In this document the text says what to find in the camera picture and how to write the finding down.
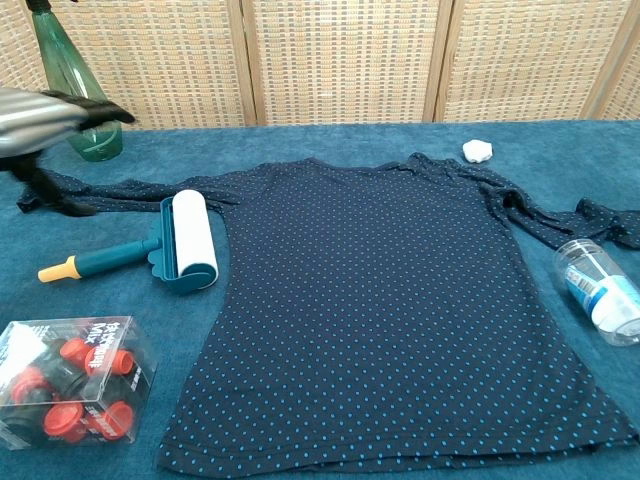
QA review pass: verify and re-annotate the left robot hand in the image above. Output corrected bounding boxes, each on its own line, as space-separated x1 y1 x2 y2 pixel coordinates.
0 87 137 219

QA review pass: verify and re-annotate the small white cap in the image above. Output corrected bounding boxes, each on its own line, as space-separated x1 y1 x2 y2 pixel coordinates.
461 138 494 165

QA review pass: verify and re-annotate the green spray bottle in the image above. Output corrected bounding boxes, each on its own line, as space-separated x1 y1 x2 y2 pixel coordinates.
24 0 124 163

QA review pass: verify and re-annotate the clear jar with blue label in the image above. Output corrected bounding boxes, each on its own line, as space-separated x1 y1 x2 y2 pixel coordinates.
552 238 640 348

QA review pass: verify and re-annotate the woven wooden folding screen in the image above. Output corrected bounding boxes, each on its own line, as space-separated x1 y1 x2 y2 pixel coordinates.
0 0 640 132

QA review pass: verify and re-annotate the blue carpet table cover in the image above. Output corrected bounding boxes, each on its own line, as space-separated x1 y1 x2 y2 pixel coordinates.
0 118 640 480

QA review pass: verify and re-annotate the navy polka dot shirt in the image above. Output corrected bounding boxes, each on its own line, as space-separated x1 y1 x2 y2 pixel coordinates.
17 152 640 475

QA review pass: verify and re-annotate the teal lint roller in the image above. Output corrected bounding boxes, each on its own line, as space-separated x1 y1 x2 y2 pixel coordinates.
37 189 220 295

